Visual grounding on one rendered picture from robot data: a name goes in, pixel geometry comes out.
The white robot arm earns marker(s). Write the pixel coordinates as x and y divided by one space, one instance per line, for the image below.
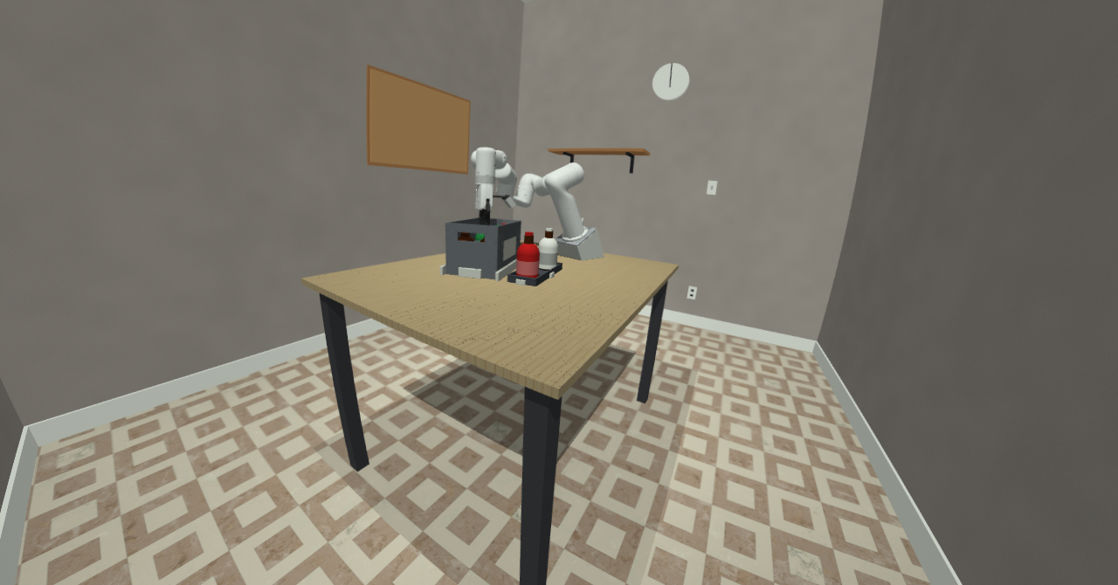
556 183

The red bottle with pale label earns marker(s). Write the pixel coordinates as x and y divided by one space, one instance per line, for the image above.
527 262

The white bottle with grey label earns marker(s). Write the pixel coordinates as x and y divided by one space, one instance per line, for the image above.
548 248

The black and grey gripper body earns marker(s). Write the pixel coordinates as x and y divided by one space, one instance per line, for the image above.
484 191

